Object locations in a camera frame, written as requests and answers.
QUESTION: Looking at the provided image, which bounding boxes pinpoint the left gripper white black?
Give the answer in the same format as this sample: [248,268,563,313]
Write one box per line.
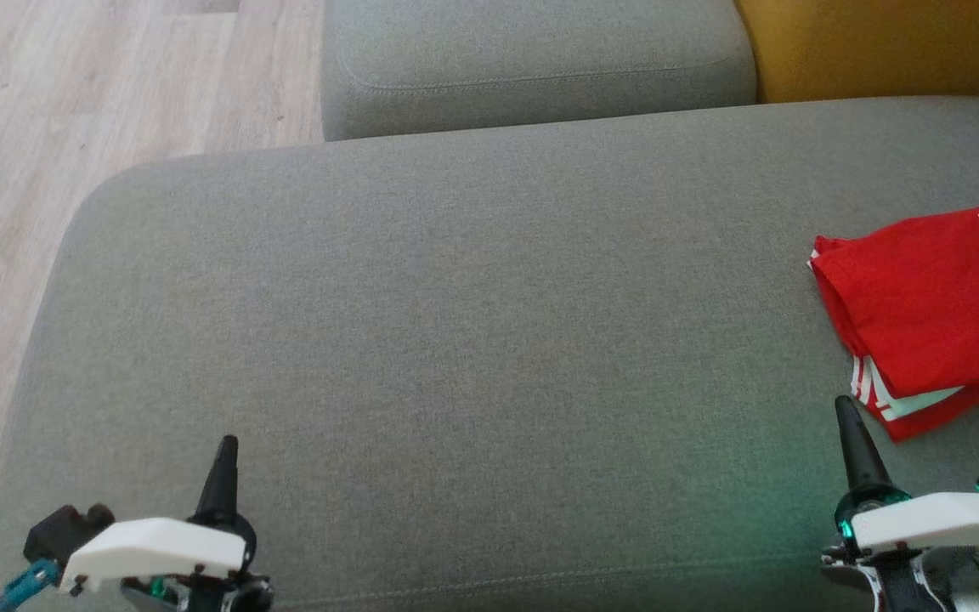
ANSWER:
[22,435,275,612]

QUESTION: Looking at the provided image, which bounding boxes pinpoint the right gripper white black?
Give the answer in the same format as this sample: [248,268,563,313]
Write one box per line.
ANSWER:
[820,395,979,612]

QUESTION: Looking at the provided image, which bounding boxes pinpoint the red shorts with white stripes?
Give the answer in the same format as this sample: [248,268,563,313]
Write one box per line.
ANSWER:
[848,355,979,445]

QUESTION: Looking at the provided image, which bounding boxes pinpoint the red jersey with white sleeves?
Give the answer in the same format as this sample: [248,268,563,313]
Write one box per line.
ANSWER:
[807,197,979,402]

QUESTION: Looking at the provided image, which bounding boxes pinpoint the large grey sofa seat cushion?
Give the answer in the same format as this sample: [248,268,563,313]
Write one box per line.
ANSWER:
[0,95,979,612]

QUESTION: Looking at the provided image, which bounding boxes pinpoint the yellow cushion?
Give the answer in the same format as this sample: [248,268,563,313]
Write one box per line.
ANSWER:
[733,0,979,105]

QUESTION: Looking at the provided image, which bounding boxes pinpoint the small grey sofa cushion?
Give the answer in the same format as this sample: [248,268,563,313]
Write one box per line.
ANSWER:
[320,0,759,142]

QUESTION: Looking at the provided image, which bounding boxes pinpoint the black cable with teal connector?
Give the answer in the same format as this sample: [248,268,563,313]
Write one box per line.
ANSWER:
[0,558,63,612]

